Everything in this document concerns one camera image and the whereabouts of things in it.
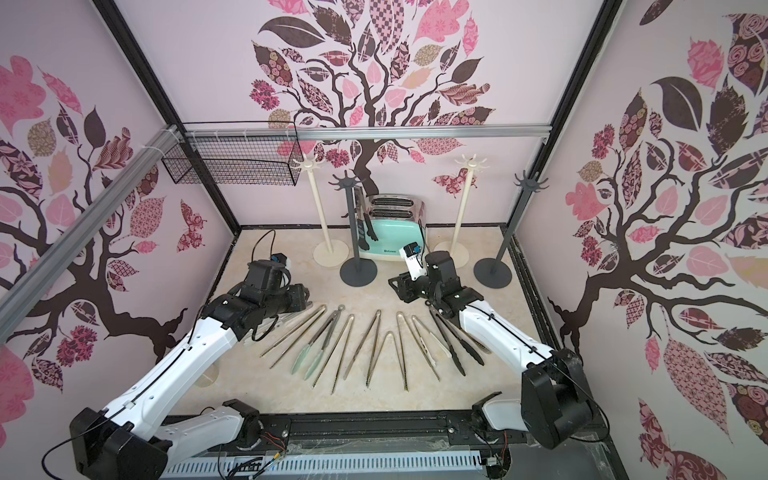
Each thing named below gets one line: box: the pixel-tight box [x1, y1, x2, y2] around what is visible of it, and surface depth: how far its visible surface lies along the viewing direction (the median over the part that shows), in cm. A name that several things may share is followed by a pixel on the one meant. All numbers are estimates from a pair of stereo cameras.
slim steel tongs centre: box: [343, 309, 381, 387], surface depth 88 cm
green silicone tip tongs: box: [292, 304, 346, 381], surface depth 92 cm
